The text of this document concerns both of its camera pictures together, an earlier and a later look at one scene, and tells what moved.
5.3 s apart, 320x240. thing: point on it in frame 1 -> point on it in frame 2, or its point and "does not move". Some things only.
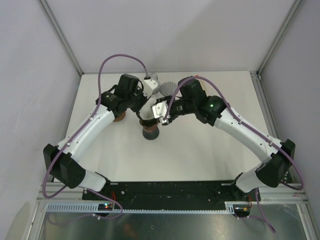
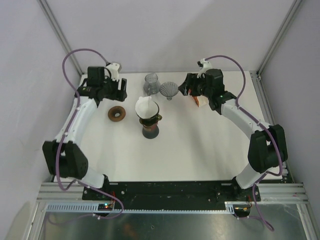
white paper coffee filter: [146, 112] does not move
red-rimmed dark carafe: [151, 133] does not move
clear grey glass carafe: [154, 77] does not move
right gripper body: [181, 107] -> [199, 87]
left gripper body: [136, 99] -> [111, 88]
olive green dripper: [150, 122] does not move
